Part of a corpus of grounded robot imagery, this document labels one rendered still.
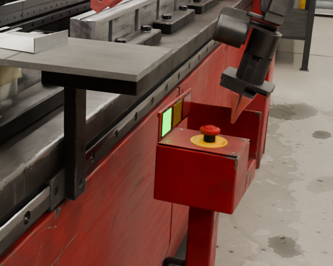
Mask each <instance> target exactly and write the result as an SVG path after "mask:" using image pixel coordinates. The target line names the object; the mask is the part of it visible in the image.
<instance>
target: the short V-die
mask: <svg viewBox="0 0 333 266"><path fill-rule="evenodd" d="M12 32H22V28H15V29H12V30H11V27H7V26H6V27H3V28H0V33H5V34H8V33H12Z"/></svg>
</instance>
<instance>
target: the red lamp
mask: <svg viewBox="0 0 333 266"><path fill-rule="evenodd" d="M190 95H191V93H189V94H188V95H187V96H185V97H184V99H183V115H182V118H184V117H185V116H186V115H187V114H189V110H190Z"/></svg>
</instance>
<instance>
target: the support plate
mask: <svg viewBox="0 0 333 266"><path fill-rule="evenodd" d="M8 34H11V35H18V36H26V37H32V38H36V37H40V36H44V35H43V34H34V33H24V32H12V33H8ZM172 50H173V49H172V48H167V47H157V46H147V45H137V44H127V43H117V42H108V41H98V40H88V39H79V38H72V37H69V38H68V44H67V45H64V46H60V47H57V48H54V49H51V50H47V51H44V52H40V53H37V54H31V53H25V52H22V53H20V54H17V55H15V56H12V57H10V58H8V59H4V58H6V57H9V56H11V55H13V54H16V53H19V52H18V51H12V50H5V49H0V65H1V66H6V67H15V68H24V69H32V70H41V71H49V72H58V73H66V74H75V75H84V76H89V77H98V78H106V79H115V80H124V81H132V82H137V81H138V80H140V79H141V78H143V77H144V76H145V75H146V74H148V73H149V72H150V71H152V70H153V69H154V68H156V67H157V66H158V65H159V64H161V63H162V62H163V61H164V60H166V59H167V58H168V57H170V56H171V55H172Z"/></svg>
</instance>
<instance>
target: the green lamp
mask: <svg viewBox="0 0 333 266"><path fill-rule="evenodd" d="M170 127H171V108H170V109H169V110H168V111H167V112H165V113H164V114H163V128H162V136H164V135H165V134H166V133H167V132H168V131H169V130H170Z"/></svg>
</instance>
